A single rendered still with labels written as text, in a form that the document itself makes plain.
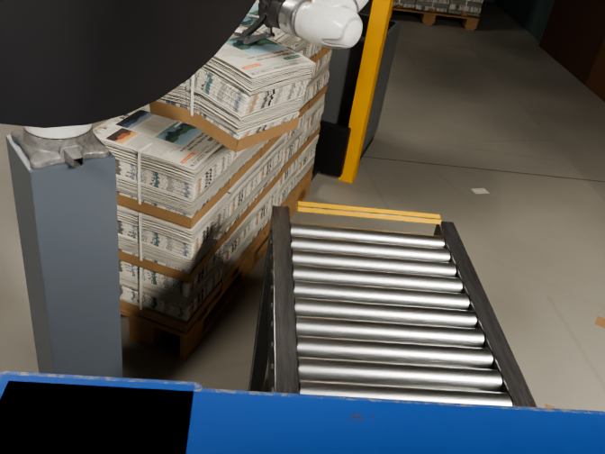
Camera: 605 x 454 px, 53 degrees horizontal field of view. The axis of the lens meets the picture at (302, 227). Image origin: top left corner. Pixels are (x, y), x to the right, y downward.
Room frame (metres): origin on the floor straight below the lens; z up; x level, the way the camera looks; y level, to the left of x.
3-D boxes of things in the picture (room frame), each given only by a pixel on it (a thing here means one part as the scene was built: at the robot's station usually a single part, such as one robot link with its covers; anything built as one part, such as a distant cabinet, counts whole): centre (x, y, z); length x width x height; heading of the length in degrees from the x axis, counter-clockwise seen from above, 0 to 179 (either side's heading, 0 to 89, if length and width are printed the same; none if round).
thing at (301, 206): (1.55, -0.19, 0.81); 0.43 x 0.03 x 0.02; 98
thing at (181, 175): (2.22, 0.39, 0.42); 1.17 x 0.39 x 0.83; 166
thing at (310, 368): (0.96, -0.26, 0.77); 0.47 x 0.05 x 0.05; 98
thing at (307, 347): (1.02, -0.25, 0.77); 0.47 x 0.05 x 0.05; 98
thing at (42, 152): (1.29, 0.60, 1.03); 0.22 x 0.18 x 0.06; 41
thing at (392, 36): (3.70, 0.01, 0.40); 0.70 x 0.55 x 0.80; 76
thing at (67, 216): (1.31, 0.62, 0.50); 0.20 x 0.20 x 1.00; 41
